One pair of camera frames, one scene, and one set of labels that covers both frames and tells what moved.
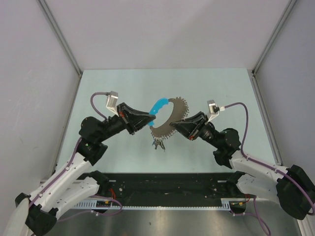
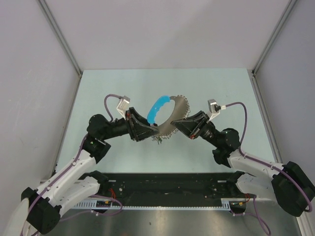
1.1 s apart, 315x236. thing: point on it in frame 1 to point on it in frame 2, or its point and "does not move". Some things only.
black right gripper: x=191 y=127 does not move
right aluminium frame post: x=255 y=82 does not move
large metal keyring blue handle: x=180 y=112 does not move
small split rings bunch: x=157 y=141 to x=159 y=137
